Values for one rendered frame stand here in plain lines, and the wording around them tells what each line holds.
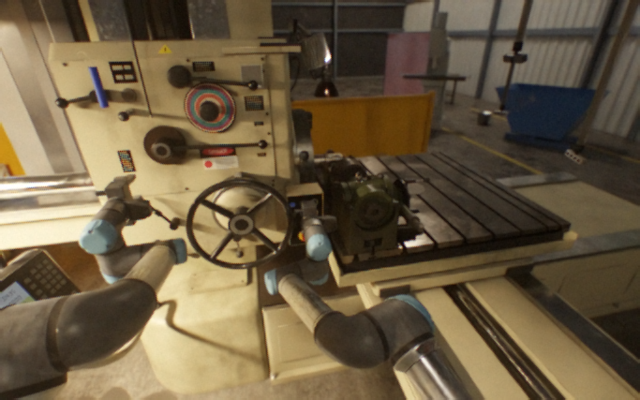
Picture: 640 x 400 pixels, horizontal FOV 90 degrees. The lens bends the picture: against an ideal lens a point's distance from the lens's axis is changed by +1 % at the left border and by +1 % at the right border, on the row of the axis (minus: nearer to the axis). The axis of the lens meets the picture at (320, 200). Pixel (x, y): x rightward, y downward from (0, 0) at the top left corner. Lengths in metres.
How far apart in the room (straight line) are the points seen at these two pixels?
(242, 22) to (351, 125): 2.35
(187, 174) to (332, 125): 2.73
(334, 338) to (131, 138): 0.99
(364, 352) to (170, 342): 1.42
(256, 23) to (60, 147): 1.24
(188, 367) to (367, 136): 3.06
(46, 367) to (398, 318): 0.62
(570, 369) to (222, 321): 1.56
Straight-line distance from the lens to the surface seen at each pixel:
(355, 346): 0.73
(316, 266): 1.07
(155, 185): 1.39
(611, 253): 2.92
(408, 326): 0.77
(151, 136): 1.30
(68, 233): 1.97
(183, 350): 2.04
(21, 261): 1.33
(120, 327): 0.63
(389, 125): 4.12
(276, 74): 1.25
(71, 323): 0.62
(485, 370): 1.58
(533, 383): 1.63
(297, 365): 2.22
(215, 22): 1.89
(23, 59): 2.16
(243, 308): 1.84
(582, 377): 1.74
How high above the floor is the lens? 1.90
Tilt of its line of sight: 27 degrees down
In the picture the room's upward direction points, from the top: 1 degrees counter-clockwise
